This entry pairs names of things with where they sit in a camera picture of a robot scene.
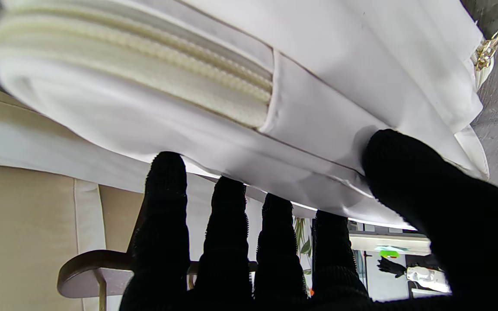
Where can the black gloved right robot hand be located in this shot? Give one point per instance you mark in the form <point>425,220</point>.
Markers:
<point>448,224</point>

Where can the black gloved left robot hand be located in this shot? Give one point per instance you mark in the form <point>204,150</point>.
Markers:
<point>391,266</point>

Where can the white leather handbag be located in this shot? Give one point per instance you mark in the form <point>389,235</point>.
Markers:
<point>275,86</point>

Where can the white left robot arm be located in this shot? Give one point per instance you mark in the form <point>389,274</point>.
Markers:
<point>426,276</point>

